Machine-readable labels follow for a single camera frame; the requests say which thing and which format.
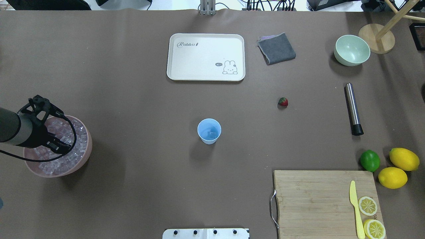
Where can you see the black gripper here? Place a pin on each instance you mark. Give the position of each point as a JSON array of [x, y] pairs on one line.
[[37, 138]]

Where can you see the pile of clear ice cubes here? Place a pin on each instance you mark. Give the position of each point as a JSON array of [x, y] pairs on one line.
[[62, 130]]

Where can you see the light blue plastic cup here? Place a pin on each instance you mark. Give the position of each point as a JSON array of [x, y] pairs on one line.
[[205, 125]]

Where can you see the red strawberry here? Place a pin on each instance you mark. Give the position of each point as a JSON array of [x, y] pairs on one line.
[[283, 102]]

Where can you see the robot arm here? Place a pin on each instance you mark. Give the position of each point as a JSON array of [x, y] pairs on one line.
[[28, 131]]

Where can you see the pink bowl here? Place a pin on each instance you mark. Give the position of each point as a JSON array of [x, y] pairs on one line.
[[42, 153]]

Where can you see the cream rabbit tray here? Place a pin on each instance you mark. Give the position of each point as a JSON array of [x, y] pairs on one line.
[[206, 57]]

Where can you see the grey folded cloth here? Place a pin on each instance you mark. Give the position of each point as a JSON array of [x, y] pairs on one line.
[[276, 48]]

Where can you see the wooden cutting board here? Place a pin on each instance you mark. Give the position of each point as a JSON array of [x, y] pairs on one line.
[[315, 204]]

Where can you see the steel muddler black tip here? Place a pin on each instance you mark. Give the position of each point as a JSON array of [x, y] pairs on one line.
[[355, 124]]

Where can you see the mint green bowl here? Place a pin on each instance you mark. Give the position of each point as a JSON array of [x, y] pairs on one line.
[[351, 50]]

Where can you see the green lime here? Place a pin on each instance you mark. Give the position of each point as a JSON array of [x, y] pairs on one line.
[[370, 160]]

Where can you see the lemon slice upper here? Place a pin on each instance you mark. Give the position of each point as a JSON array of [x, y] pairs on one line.
[[368, 206]]

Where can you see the lemon slice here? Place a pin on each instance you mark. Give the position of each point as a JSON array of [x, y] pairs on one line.
[[374, 229], [368, 206]]

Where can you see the lemon slice lower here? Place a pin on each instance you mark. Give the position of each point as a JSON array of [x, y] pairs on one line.
[[374, 229]]

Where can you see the wooden mug tree stand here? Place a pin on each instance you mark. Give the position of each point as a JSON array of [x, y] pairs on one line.
[[379, 38]]

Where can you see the yellow lemon near lime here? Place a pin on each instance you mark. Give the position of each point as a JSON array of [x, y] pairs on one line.
[[392, 177]]

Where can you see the yellow lemon far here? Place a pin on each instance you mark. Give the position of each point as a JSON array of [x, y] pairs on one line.
[[404, 159]]

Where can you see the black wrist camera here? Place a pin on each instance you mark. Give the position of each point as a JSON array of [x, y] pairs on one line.
[[38, 104]]

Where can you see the aluminium frame post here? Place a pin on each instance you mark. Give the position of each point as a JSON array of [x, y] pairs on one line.
[[207, 7]]

